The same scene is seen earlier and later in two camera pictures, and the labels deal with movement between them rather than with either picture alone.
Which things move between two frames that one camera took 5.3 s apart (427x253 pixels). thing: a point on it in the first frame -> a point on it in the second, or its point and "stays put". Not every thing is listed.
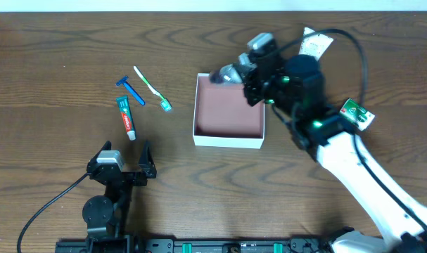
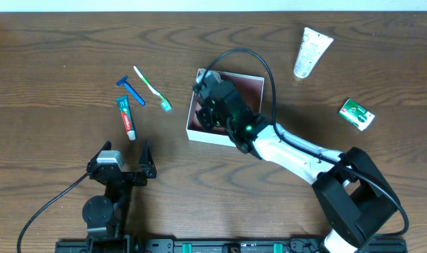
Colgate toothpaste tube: x=126 y=115 stays put
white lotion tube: x=314 y=45 stays put
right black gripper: x=252 y=86 -> x=206 y=93
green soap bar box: x=356 y=114 stays put
